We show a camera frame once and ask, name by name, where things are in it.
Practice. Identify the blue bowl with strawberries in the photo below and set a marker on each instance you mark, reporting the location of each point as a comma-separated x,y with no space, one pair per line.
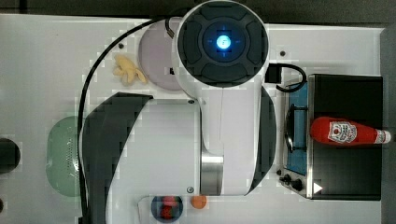
167,209

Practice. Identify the black toaster oven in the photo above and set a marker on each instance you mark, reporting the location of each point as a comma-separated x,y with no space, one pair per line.
328,172

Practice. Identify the black cylinder cup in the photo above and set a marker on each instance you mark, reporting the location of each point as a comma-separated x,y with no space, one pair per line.
10,155

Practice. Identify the red ketchup bottle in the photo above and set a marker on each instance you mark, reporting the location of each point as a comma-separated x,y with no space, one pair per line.
344,132

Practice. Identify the green oval colander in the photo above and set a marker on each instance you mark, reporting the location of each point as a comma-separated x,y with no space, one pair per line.
62,158

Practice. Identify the small orange fruit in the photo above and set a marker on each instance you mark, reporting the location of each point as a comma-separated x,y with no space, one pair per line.
199,201

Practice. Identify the oven door handle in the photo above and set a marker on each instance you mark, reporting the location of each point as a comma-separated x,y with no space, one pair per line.
289,133

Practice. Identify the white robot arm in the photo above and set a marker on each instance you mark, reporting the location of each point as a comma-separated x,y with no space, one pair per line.
142,155

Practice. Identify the purple round plate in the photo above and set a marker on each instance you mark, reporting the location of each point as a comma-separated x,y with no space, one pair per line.
155,57

